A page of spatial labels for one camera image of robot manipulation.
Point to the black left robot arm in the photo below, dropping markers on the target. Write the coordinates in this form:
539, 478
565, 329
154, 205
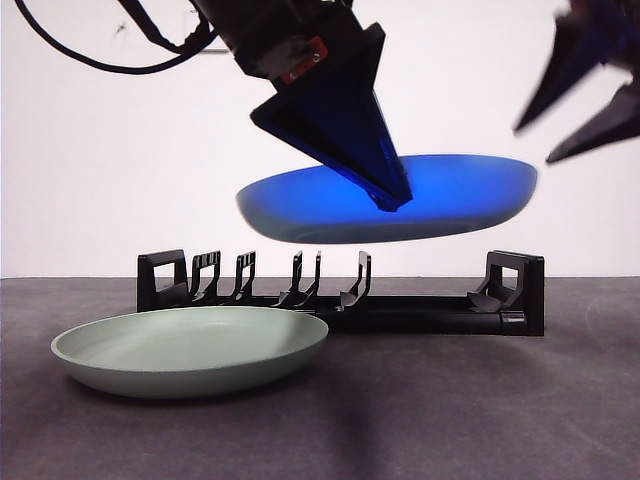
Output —
260, 25

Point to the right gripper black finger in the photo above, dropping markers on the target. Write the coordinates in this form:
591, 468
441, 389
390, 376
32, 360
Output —
615, 120
575, 55

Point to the blue round plate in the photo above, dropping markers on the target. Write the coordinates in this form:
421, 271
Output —
450, 200

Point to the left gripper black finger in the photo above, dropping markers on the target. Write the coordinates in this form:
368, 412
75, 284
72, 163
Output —
300, 132
355, 100

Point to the black plastic plate rack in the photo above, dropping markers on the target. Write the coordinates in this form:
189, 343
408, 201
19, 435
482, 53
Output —
425, 320

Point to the pale green round plate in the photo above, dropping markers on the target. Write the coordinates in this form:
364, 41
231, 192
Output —
190, 370

